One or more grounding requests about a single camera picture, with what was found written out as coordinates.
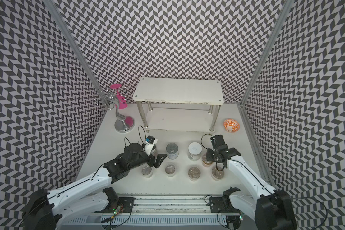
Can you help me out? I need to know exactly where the small orange back seed cup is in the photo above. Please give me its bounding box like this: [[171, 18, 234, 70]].
[[188, 166, 201, 181]]

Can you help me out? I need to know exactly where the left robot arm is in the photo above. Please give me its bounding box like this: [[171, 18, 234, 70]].
[[20, 143, 167, 230]]

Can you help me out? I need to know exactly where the left corner aluminium post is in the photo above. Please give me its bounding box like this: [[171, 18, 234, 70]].
[[43, 0, 110, 106]]

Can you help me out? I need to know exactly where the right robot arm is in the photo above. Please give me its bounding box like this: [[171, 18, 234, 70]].
[[206, 135, 297, 230]]

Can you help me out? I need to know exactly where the silver pull-tab tin can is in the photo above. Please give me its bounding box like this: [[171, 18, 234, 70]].
[[166, 143, 179, 160]]

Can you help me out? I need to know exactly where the white two-tier shelf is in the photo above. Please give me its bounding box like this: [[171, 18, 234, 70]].
[[133, 77, 224, 132]]

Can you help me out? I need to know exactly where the small black-red seed cup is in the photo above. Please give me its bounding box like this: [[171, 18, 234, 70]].
[[165, 163, 177, 177]]

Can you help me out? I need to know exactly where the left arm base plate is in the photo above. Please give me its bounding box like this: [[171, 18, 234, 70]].
[[96, 197, 135, 214]]

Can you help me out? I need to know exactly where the large orange seed tub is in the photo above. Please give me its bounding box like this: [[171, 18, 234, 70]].
[[202, 154, 213, 167]]

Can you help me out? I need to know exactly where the camera cable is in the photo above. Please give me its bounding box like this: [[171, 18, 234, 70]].
[[200, 133, 215, 150], [124, 125, 148, 147]]

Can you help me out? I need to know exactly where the tomato-lid seed jar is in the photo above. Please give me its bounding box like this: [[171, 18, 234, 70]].
[[150, 145, 158, 158]]

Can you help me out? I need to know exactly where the left camera cable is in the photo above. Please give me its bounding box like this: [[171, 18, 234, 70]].
[[124, 125, 148, 147]]

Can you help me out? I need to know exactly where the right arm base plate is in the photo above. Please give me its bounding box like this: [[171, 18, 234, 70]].
[[209, 197, 240, 213]]

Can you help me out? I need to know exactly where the aluminium front rail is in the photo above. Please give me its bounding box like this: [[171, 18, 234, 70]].
[[50, 193, 294, 225]]

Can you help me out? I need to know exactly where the right corner aluminium post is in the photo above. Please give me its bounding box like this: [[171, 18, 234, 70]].
[[240, 0, 295, 107]]

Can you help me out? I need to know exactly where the right camera cable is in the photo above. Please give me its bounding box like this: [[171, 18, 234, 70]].
[[200, 133, 215, 150]]

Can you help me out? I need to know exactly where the corner aluminium post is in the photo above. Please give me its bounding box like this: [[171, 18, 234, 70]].
[[240, 0, 295, 107], [43, 0, 110, 106]]

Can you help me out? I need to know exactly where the clear wine glass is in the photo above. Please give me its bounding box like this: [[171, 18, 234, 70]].
[[106, 93, 116, 111]]

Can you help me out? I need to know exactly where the small yellow-label seed cup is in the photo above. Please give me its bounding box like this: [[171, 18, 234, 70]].
[[141, 165, 153, 178]]

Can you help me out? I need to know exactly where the pink plastic wine glass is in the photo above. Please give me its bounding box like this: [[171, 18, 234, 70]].
[[110, 83, 127, 110]]

